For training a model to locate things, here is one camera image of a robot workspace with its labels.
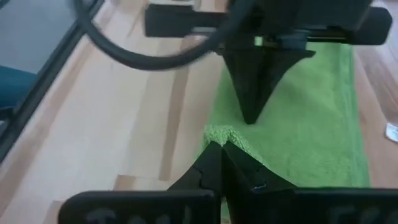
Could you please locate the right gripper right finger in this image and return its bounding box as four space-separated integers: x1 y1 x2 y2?
222 141 398 224

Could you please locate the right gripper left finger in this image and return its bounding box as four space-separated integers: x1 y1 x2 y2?
58 141 223 224

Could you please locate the orange microfiber towel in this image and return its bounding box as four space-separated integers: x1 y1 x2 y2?
384 122 398 143

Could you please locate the person's leg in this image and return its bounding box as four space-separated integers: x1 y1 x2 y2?
0 64 39 110

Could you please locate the left gripper cable loop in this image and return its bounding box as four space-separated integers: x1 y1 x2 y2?
72 0 254 72

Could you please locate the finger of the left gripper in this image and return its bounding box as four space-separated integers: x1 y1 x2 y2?
223 49 266 125
252 49 317 124

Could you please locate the black aluminium table frame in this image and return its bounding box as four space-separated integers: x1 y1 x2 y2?
0 0 105 164

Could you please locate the green microfiber towel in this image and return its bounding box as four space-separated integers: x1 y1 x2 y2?
195 42 371 190

